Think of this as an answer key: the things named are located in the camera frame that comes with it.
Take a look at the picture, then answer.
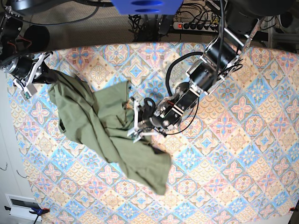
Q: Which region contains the patterned tablecloth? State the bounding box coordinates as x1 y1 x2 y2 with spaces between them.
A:
6 48 299 224

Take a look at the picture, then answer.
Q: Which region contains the green t-shirt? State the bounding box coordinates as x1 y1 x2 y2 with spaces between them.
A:
48 71 171 195

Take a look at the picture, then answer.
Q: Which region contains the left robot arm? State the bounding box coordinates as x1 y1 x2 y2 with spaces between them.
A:
133 0 294 136

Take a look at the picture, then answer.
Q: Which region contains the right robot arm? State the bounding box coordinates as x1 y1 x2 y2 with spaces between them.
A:
0 0 63 89

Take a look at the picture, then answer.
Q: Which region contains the white wall outlet box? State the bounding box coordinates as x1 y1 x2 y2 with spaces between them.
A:
4 194 40 221

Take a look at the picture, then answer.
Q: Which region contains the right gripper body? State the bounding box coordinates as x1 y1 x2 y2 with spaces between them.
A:
9 56 47 86

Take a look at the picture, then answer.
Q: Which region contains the black round stool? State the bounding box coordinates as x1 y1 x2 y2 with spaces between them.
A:
23 25 50 53

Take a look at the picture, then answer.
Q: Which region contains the blue clamp bottom left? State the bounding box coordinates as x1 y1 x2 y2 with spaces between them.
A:
4 206 50 224

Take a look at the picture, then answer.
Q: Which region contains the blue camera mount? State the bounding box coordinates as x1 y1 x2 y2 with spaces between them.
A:
111 0 183 15

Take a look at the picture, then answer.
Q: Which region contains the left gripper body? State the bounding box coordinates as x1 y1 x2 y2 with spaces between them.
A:
137 98 164 133

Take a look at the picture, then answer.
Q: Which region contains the white power strip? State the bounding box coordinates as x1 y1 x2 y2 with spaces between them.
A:
172 22 218 32

